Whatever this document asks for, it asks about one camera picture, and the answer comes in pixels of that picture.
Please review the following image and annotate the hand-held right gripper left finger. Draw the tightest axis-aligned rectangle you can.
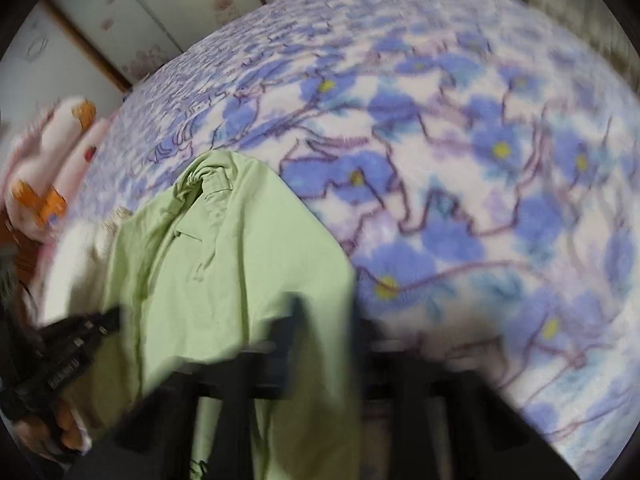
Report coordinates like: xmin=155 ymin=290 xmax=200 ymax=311
xmin=65 ymin=294 xmax=311 ymax=480

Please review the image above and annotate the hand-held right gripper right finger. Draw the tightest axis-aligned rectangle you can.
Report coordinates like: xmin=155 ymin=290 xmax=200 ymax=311
xmin=350 ymin=305 xmax=581 ymax=480

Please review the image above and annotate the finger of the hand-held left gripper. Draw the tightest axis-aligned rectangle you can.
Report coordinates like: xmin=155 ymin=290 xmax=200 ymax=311
xmin=37 ymin=307 xmax=121 ymax=348

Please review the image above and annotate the green black hooded jacket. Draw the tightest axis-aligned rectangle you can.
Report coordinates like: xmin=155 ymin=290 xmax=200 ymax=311
xmin=65 ymin=150 xmax=363 ymax=480

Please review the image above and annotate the person's left hand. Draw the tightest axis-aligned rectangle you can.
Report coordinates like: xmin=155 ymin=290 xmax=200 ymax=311
xmin=15 ymin=402 xmax=91 ymax=461

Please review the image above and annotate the white fleece garment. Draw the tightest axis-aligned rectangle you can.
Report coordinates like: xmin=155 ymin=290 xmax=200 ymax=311
xmin=40 ymin=210 xmax=126 ymax=328

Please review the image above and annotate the blue floral fleece blanket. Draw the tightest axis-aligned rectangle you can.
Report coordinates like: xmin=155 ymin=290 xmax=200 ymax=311
xmin=82 ymin=0 xmax=640 ymax=466

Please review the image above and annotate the pink bear print quilt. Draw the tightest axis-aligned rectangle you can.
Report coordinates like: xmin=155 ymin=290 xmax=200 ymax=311
xmin=0 ymin=97 xmax=113 ymax=248

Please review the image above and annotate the floral sliding door wardrobe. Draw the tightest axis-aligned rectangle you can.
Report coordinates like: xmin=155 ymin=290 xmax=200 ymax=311
xmin=42 ymin=0 xmax=371 ymax=93

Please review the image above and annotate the lace covered beige furniture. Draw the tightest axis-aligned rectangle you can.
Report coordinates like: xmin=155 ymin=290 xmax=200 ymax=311
xmin=477 ymin=0 xmax=636 ymax=76

